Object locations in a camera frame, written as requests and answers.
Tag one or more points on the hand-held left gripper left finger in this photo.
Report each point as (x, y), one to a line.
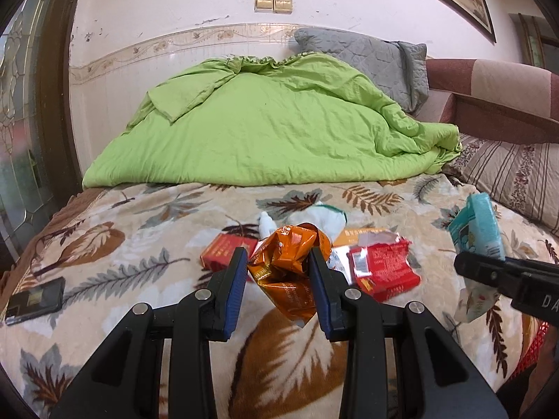
(230, 299)

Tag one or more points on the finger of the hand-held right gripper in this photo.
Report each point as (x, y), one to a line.
(484, 270)

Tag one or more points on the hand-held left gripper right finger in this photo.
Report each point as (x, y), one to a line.
(324, 303)

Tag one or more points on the teal tissue packet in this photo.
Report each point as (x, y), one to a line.
(477, 227)

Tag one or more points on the red mesh basket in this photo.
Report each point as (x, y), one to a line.
(536, 349)

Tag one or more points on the orange foil wrapper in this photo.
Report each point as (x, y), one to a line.
(284, 266)

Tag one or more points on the orange cardboard box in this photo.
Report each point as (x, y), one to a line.
(349, 238)

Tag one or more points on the white plastic bottle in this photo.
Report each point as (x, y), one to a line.
(266, 225)

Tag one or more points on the red cardboard box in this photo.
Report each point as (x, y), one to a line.
(220, 251)

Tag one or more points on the red snack wrapper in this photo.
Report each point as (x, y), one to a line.
(384, 270)

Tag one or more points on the white cloth with green trim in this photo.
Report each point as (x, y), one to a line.
(323, 218)

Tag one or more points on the dark cloth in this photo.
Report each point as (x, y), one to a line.
(530, 397)

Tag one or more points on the striped floral pillow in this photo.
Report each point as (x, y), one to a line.
(511, 170)

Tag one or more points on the leaf print blanket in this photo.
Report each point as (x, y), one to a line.
(131, 244)

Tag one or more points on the green quilt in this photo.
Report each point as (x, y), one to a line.
(270, 131)

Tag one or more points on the brown padded headboard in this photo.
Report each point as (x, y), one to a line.
(498, 91)

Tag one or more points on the black phone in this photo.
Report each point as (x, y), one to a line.
(35, 299)

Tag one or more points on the grey quilted pillow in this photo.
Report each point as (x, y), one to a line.
(375, 61)

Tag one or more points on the wooden door with patterned glass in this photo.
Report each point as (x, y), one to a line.
(39, 118)

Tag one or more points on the wooden window frame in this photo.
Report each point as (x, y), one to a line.
(530, 39)

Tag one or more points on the gold light switch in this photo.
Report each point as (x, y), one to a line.
(263, 4)
(282, 5)

